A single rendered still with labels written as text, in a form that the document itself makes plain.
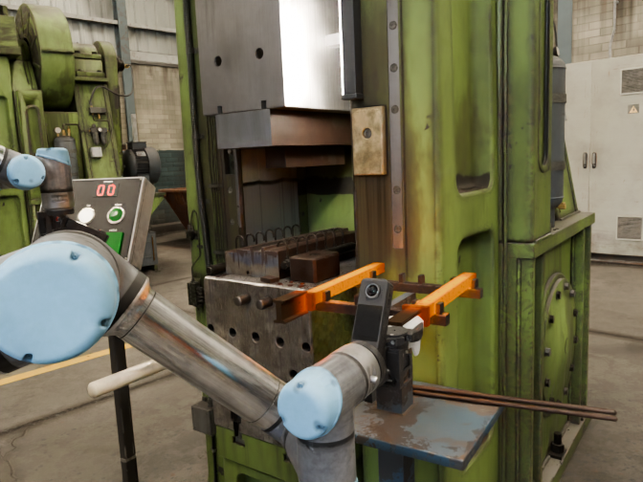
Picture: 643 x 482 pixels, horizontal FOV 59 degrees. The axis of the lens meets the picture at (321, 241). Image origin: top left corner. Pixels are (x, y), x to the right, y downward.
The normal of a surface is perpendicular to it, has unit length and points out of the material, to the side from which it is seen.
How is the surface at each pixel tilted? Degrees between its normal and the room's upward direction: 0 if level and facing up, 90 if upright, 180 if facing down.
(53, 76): 114
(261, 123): 90
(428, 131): 90
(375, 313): 62
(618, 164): 90
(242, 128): 90
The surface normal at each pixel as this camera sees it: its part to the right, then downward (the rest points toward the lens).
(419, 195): -0.58, 0.14
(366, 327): -0.46, -0.33
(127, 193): -0.18, -0.36
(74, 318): 0.42, 0.08
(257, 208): 0.81, 0.05
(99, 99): 0.62, -0.11
